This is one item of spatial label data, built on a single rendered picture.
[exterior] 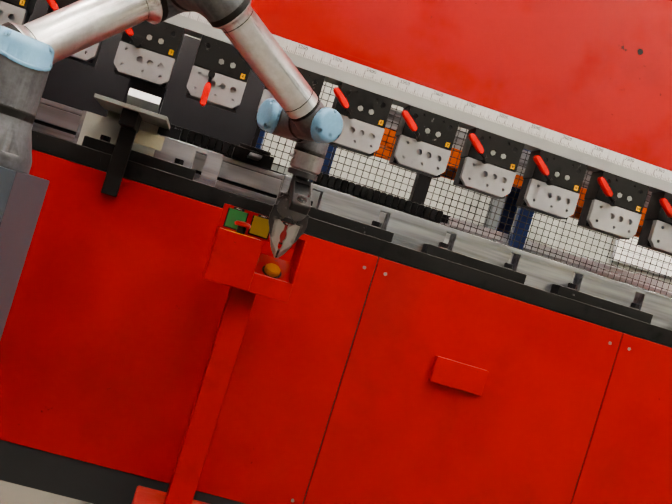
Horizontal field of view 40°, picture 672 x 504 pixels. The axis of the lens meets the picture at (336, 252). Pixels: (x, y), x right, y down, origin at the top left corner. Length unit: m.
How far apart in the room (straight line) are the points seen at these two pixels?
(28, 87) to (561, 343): 1.61
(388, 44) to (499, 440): 1.14
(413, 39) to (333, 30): 0.23
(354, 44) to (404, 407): 1.00
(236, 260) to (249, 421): 0.55
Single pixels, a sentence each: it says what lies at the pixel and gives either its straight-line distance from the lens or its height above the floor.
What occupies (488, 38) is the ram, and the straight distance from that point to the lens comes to 2.72.
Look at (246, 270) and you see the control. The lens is 2.12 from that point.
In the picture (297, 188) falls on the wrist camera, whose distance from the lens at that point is 2.13.
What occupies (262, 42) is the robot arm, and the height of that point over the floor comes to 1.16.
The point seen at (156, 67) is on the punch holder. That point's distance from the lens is 2.57.
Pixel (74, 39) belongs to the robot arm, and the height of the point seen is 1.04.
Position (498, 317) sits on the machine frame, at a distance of 2.58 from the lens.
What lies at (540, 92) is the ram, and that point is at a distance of 2.74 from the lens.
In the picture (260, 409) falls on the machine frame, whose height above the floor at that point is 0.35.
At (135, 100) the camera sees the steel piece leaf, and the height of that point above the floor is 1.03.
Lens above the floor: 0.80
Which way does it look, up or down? level
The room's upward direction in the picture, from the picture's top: 17 degrees clockwise
